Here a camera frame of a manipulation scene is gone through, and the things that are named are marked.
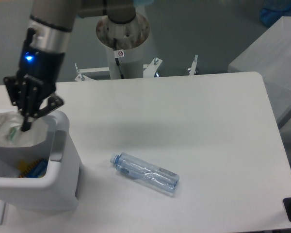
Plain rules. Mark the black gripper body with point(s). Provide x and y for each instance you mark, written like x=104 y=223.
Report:
x=38 y=72

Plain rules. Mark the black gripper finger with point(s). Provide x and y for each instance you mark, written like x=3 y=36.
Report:
x=18 y=92
x=33 y=111

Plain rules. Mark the white paper wrapper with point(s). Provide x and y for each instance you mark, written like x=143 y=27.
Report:
x=11 y=134

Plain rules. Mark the clear plastic water bottle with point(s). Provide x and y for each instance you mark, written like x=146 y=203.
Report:
x=138 y=169

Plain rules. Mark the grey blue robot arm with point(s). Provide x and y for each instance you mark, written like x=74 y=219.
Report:
x=54 y=20

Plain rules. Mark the blue yellow trash in bin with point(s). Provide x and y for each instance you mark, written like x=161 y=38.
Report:
x=36 y=169

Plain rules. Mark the white trash can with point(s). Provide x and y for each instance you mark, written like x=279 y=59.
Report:
x=58 y=189

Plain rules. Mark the grey covered side table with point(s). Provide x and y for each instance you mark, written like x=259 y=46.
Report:
x=270 y=56

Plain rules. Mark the blue plastic bag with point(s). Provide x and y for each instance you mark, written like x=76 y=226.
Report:
x=273 y=10

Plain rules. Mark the white pedestal foot left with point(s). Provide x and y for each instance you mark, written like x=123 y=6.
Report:
x=91 y=74

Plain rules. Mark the white pedestal foot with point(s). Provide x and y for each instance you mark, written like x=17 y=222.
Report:
x=151 y=69
x=193 y=70
x=91 y=74

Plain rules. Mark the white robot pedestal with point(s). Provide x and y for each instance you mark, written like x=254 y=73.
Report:
x=124 y=46

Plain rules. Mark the white pedestal foot middle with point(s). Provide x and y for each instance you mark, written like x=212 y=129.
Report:
x=151 y=69

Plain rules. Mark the white pedestal foot right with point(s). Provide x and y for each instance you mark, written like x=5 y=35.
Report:
x=193 y=70

